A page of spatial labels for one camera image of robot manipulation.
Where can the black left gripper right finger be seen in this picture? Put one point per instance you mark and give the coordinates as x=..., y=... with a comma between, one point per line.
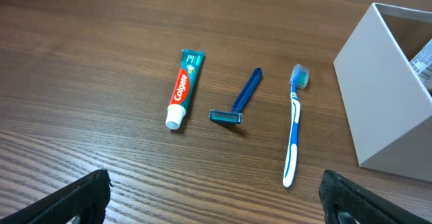
x=344, y=201

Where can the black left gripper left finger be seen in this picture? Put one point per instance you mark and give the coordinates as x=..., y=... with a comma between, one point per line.
x=83, y=201

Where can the white lotion tube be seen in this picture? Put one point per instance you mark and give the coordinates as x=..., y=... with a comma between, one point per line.
x=423, y=63

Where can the white cardboard box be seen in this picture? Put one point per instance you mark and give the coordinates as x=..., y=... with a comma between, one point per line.
x=387, y=104

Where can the blue white toothbrush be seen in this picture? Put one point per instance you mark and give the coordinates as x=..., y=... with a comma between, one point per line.
x=298, y=80

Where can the blue disposable razor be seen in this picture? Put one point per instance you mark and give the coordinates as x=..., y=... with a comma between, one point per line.
x=235, y=116

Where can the Colgate toothpaste tube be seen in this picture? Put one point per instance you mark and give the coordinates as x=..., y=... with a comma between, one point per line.
x=188, y=72

